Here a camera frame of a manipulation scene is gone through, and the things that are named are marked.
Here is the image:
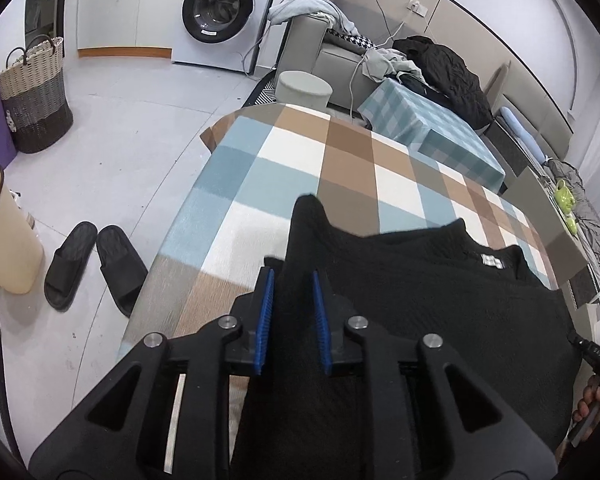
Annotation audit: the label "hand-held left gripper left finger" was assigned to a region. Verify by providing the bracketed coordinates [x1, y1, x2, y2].
[27, 266, 277, 480]

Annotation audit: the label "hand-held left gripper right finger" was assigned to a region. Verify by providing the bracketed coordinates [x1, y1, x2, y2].
[311, 269, 564, 480]

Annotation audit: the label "black knit sweater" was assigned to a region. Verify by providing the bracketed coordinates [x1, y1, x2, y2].
[230, 194, 589, 480]

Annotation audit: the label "person's right hand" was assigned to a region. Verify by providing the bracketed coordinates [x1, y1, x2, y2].
[573, 384, 600, 424]

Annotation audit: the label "grey jacket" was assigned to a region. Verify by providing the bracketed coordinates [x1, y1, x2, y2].
[550, 160, 600, 307]

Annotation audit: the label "black slipper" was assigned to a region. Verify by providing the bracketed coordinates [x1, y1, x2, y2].
[96, 225, 150, 319]
[44, 221, 99, 311]

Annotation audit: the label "brown blue checked tablecloth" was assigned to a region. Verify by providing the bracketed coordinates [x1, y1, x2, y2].
[120, 103, 564, 461]

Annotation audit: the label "green toy figure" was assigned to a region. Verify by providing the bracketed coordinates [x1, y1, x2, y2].
[552, 178, 579, 234]

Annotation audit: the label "striped floor mat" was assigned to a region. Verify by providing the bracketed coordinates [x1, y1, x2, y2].
[242, 79, 282, 109]

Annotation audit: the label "teal checked small table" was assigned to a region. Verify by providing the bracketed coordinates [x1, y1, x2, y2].
[357, 77, 506, 194]

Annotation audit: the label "round grey stool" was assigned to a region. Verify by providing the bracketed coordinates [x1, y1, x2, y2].
[276, 71, 333, 110]

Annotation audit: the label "light blue pillow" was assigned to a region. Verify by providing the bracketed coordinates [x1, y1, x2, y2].
[500, 106, 544, 159]

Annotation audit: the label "pale grey crumpled garment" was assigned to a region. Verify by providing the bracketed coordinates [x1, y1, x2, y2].
[362, 47, 421, 84]

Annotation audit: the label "beige waste bin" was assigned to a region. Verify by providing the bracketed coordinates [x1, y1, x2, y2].
[0, 165, 45, 295]

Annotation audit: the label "black quilted jacket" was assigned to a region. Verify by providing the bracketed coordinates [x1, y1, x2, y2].
[392, 36, 494, 129]

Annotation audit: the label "grey sofa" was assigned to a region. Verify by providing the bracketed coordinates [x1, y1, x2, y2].
[277, 0, 377, 107]

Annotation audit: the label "houndstooth cushion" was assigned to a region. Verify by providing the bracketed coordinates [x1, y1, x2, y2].
[325, 27, 376, 51]

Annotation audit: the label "beige padded bed headboard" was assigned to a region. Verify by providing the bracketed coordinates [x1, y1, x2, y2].
[484, 61, 572, 161]

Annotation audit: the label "light blue grey garment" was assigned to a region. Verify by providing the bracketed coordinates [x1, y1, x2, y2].
[269, 0, 356, 36]

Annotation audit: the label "white washing machine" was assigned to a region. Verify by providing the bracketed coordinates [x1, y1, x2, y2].
[171, 0, 285, 75]

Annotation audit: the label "woven laundry basket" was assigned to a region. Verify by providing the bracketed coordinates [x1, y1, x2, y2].
[0, 35, 75, 155]

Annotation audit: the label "white kitchen base cabinets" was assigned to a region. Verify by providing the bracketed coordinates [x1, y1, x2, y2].
[76, 0, 186, 59]

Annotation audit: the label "dark door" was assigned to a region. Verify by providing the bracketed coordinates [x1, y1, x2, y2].
[24, 0, 71, 42]

